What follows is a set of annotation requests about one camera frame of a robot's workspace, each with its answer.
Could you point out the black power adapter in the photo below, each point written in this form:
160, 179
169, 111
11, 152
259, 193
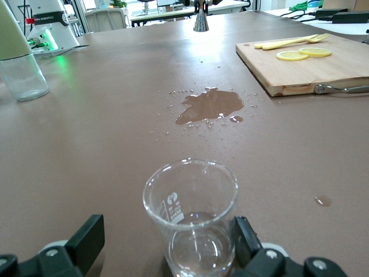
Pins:
351, 17
328, 12

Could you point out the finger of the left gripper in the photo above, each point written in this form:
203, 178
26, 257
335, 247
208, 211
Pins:
213, 2
190, 2

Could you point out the wooden cutting board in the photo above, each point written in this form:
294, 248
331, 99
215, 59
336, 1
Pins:
288, 69

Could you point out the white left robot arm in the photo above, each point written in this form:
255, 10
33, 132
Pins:
54, 29

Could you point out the brown table cover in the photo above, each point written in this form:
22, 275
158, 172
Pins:
86, 144

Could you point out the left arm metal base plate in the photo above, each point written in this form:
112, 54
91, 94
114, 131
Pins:
69, 50

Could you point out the green sleeved glass bottle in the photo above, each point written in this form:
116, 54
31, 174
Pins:
20, 78

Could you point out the spilled liquid puddle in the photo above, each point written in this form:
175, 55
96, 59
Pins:
210, 105

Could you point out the green bag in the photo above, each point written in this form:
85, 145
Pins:
298, 6

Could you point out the small glass measuring cup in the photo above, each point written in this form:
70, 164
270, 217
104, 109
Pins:
173, 207

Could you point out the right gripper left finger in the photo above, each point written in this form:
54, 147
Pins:
86, 239

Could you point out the steel jigger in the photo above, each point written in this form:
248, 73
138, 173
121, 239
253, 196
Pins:
201, 23

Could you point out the white background desk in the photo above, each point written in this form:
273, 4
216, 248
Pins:
161, 17

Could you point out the yellow plastic fork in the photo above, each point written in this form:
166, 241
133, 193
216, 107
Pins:
288, 44

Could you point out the lemon slice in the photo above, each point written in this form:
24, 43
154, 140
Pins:
314, 52
292, 56

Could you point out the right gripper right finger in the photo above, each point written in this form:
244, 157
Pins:
248, 245

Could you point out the grey chair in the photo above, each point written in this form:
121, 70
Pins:
103, 20

